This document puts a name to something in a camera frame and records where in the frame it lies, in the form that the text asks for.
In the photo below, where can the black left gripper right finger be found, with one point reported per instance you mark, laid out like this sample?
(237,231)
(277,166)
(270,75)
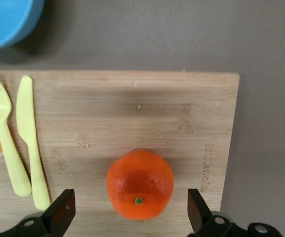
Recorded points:
(199,214)

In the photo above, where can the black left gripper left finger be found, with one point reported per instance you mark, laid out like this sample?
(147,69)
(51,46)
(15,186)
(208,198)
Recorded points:
(61,212)

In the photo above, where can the orange fruit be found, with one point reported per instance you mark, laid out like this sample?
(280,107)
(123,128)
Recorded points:
(140,182)

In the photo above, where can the yellow plastic knife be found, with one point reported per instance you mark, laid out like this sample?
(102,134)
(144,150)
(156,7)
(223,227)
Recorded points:
(26,111)

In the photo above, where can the wooden cutting board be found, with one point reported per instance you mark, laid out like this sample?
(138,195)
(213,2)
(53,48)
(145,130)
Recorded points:
(108,111)

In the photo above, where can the yellow plastic fork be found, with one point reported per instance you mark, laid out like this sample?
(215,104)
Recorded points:
(2,108)

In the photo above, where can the blue bowl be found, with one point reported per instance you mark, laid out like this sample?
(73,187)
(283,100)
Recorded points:
(4,19)

